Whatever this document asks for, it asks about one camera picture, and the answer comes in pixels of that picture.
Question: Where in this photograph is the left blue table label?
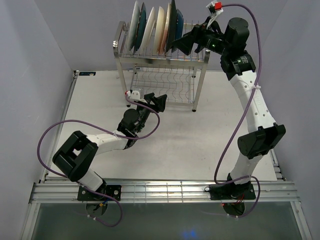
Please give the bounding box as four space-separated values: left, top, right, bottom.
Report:
79 71 96 76

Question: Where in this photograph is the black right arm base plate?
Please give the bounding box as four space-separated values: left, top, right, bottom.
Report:
204 181 256 200

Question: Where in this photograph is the stainless steel dish rack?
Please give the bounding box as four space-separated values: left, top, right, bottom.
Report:
112 21 210 112

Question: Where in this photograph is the cream bear plate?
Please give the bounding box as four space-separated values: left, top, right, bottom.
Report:
152 6 165 56

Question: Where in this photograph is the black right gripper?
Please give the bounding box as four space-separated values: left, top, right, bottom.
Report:
172 16 230 56

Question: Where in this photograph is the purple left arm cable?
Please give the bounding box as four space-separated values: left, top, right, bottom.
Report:
36 96 161 228

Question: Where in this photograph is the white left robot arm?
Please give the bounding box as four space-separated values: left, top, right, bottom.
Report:
52 90 168 200

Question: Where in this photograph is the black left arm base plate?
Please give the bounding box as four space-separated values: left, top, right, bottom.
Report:
76 184 122 202

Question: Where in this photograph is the dark teal blossom plate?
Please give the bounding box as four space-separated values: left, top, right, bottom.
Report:
133 2 147 53

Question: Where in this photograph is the square black teal plate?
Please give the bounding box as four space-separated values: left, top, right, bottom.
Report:
165 0 177 53

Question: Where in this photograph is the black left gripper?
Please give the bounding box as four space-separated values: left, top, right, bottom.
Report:
135 92 167 133

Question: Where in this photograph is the red and teal plate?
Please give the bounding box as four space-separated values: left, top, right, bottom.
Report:
126 0 140 51

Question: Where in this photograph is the aluminium front rail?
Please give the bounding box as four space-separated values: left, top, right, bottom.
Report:
29 181 300 204

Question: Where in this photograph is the cream and pink branch plate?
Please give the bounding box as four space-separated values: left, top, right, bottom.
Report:
158 3 172 55

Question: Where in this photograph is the dark blue irregular dish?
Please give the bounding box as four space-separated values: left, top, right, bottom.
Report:
171 9 184 53

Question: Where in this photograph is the white green red rimmed plate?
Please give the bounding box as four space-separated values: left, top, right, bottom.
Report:
140 7 156 53

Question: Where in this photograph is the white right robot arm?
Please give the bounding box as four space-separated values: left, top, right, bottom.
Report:
171 17 286 200

